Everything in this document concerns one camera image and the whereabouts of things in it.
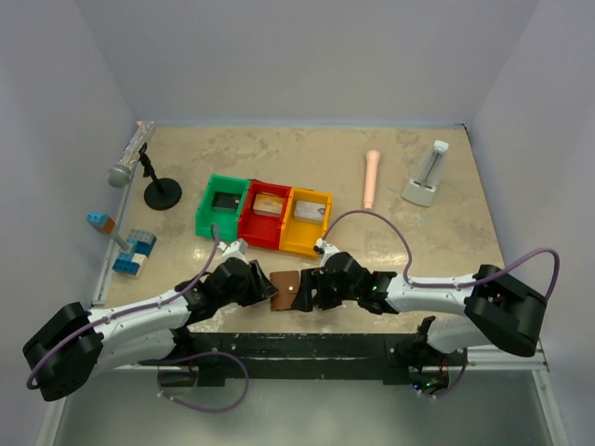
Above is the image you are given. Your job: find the brown leather card holder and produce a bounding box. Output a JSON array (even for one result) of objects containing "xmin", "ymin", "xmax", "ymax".
[{"xmin": 270, "ymin": 270, "xmax": 300, "ymax": 311}]

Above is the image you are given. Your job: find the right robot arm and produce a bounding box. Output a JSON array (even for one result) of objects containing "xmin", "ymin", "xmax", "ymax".
[{"xmin": 290, "ymin": 252, "xmax": 547, "ymax": 358}]

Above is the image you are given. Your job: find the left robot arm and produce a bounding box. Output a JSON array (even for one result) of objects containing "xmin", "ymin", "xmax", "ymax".
[{"xmin": 22, "ymin": 258, "xmax": 278, "ymax": 401}]

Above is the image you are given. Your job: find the orange card stack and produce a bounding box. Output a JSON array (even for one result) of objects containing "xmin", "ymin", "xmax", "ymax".
[{"xmin": 252, "ymin": 193, "xmax": 284, "ymax": 217}]

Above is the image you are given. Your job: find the black card stack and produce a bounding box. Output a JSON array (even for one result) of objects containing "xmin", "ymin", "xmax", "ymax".
[{"xmin": 211, "ymin": 191, "xmax": 242, "ymax": 213}]

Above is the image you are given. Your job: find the yellow plastic bin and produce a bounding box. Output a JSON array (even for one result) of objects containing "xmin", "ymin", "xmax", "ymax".
[{"xmin": 279, "ymin": 188, "xmax": 333, "ymax": 257}]

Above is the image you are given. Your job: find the red plastic bin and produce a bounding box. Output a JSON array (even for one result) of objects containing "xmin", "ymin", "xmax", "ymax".
[{"xmin": 237, "ymin": 179, "xmax": 291, "ymax": 250}]

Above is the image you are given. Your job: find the green plastic bin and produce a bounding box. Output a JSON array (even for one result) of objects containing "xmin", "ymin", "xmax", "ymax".
[{"xmin": 195, "ymin": 175, "xmax": 250, "ymax": 241}]

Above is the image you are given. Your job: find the blue white brick stack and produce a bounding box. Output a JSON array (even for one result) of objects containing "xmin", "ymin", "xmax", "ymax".
[{"xmin": 112, "ymin": 229, "xmax": 157, "ymax": 279}]

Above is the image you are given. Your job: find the black microphone stand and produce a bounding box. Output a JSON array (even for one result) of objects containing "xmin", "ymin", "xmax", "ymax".
[{"xmin": 139, "ymin": 143, "xmax": 182, "ymax": 211}]

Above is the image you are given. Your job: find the pink flashlight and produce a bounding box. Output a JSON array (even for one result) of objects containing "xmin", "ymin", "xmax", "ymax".
[{"xmin": 363, "ymin": 150, "xmax": 381, "ymax": 210}]

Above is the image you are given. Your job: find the blue orange brick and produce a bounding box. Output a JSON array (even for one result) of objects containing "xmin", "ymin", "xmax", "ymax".
[{"xmin": 86, "ymin": 212, "xmax": 115, "ymax": 235}]

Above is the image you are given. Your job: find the silver glitter microphone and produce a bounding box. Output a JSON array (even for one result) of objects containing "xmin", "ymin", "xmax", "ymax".
[{"xmin": 107, "ymin": 121, "xmax": 155, "ymax": 189}]

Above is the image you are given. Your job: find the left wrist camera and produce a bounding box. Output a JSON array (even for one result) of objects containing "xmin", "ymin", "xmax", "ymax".
[{"xmin": 218, "ymin": 238, "xmax": 248, "ymax": 262}]

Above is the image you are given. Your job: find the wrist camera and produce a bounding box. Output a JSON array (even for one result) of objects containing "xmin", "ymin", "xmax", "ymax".
[
  {"xmin": 218, "ymin": 238, "xmax": 248, "ymax": 262},
  {"xmin": 313, "ymin": 238, "xmax": 340, "ymax": 259}
]

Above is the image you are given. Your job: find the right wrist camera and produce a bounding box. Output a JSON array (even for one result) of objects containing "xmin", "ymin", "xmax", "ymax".
[{"xmin": 313, "ymin": 238, "xmax": 340, "ymax": 259}]

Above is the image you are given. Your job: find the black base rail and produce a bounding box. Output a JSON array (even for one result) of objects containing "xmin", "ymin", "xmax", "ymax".
[{"xmin": 142, "ymin": 330, "xmax": 464, "ymax": 385}]

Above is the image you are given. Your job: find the grey toy hammer handle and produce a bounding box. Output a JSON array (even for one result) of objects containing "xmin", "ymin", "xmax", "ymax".
[{"xmin": 110, "ymin": 231, "xmax": 132, "ymax": 253}]

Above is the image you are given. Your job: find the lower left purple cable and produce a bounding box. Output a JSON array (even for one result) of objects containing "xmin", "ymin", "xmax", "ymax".
[{"xmin": 156, "ymin": 350, "xmax": 251, "ymax": 413}]

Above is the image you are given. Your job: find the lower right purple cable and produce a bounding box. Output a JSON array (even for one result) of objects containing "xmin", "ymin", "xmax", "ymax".
[{"xmin": 416, "ymin": 348, "xmax": 469, "ymax": 400}]

